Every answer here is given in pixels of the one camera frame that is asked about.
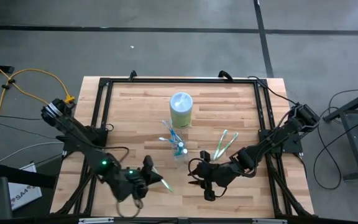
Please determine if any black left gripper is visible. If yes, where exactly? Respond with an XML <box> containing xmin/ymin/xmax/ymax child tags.
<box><xmin>110</xmin><ymin>154</ymin><xmax>165</xmax><ymax>202</ymax></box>

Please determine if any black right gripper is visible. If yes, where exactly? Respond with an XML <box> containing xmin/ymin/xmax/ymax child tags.
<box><xmin>188</xmin><ymin>150</ymin><xmax>239</xmax><ymax>202</ymax></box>

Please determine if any thick green white toothbrush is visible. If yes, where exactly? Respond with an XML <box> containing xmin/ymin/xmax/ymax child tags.
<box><xmin>152</xmin><ymin>167</ymin><xmax>174</xmax><ymax>193</ymax></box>

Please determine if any blue toothpaste tube white cap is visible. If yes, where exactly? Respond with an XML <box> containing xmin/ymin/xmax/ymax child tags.
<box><xmin>175</xmin><ymin>148</ymin><xmax>189</xmax><ymax>160</ymax></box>

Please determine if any clear acrylic organizer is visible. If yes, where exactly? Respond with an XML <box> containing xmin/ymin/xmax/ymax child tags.
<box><xmin>159</xmin><ymin>120</ymin><xmax>190</xmax><ymax>162</ymax></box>

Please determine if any green white wipes canister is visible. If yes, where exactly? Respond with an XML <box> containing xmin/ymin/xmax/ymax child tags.
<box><xmin>168</xmin><ymin>91</ymin><xmax>195</xmax><ymax>129</ymax></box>

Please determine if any white paper sheet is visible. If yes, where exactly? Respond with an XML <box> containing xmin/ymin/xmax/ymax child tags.
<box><xmin>8</xmin><ymin>162</ymin><xmax>43</xmax><ymax>212</ymax></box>

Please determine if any silver aluminium bracket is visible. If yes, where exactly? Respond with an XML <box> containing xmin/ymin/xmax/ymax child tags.
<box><xmin>252</xmin><ymin>218</ymin><xmax>288</xmax><ymax>224</ymax></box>
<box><xmin>78</xmin><ymin>217</ymin><xmax>115</xmax><ymax>224</ymax></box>

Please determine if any black aluminium frame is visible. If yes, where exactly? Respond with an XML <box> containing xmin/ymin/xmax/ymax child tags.
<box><xmin>50</xmin><ymin>70</ymin><xmax>313</xmax><ymax>218</ymax></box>

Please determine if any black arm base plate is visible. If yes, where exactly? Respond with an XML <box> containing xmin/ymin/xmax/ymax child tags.
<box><xmin>257</xmin><ymin>129</ymin><xmax>304</xmax><ymax>156</ymax></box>

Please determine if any yellow extension cable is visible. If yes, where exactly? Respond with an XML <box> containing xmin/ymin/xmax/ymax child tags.
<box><xmin>0</xmin><ymin>54</ymin><xmax>76</xmax><ymax>129</ymax></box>

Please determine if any black cable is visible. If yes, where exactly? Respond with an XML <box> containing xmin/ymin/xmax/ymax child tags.
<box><xmin>313</xmin><ymin>88</ymin><xmax>358</xmax><ymax>190</ymax></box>

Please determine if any white cable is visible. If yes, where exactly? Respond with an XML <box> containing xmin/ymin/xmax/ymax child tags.
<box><xmin>0</xmin><ymin>141</ymin><xmax>65</xmax><ymax>165</ymax></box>

